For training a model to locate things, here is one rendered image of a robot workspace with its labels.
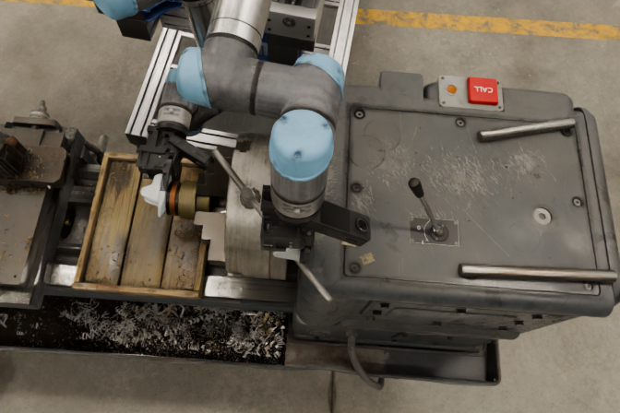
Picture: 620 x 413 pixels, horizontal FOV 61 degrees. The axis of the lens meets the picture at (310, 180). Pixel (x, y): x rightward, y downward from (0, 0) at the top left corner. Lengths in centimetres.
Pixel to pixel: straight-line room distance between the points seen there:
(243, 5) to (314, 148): 24
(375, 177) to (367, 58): 175
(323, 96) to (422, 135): 43
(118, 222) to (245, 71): 80
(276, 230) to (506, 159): 52
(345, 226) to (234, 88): 26
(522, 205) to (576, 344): 147
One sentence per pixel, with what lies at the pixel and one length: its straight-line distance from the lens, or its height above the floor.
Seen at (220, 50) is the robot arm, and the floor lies 160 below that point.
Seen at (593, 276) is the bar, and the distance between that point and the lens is 107.
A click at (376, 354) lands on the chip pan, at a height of 54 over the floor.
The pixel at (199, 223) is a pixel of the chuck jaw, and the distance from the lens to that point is 114.
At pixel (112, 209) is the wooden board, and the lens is 143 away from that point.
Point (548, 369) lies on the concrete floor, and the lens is 242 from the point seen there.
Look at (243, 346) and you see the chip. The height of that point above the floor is 56.
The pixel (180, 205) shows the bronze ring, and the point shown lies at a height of 111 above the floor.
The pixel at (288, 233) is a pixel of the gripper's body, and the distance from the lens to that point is 78.
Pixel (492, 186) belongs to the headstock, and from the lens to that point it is 107.
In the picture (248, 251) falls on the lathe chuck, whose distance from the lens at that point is 104.
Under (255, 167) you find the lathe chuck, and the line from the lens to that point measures 103.
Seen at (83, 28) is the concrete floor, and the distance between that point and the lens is 295.
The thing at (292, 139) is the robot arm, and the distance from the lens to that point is 61.
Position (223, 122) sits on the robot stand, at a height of 21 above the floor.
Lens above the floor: 217
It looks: 67 degrees down
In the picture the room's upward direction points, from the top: 8 degrees clockwise
